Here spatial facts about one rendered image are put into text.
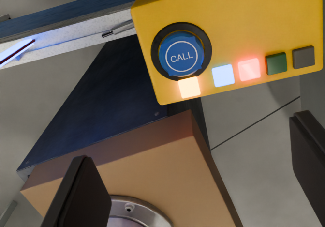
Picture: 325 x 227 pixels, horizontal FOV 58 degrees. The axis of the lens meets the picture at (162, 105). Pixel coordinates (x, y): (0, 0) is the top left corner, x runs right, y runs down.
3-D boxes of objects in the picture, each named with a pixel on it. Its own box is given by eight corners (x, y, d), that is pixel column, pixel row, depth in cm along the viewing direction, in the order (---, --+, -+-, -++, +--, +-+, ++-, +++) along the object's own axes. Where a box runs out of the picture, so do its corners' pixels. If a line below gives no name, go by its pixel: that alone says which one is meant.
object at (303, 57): (312, 44, 26) (315, 46, 25) (312, 63, 27) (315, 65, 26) (291, 49, 26) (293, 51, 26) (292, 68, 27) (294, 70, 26)
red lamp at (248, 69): (257, 57, 27) (258, 59, 26) (259, 75, 27) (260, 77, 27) (237, 62, 27) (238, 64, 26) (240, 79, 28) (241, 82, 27)
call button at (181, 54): (198, 24, 26) (199, 29, 24) (206, 66, 28) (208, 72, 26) (154, 35, 27) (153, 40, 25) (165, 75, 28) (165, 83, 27)
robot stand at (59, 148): (195, 68, 141) (227, 234, 59) (139, 90, 147) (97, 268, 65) (170, 8, 128) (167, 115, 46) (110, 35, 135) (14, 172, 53)
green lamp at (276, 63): (284, 51, 26) (286, 52, 26) (285, 69, 27) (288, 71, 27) (263, 55, 27) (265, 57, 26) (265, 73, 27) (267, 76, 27)
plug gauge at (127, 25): (146, 14, 45) (99, 33, 46) (149, 22, 45) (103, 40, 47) (146, 13, 46) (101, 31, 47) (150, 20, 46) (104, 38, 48)
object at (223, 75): (230, 63, 27) (231, 66, 26) (233, 81, 28) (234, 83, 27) (211, 68, 27) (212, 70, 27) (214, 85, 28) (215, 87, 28)
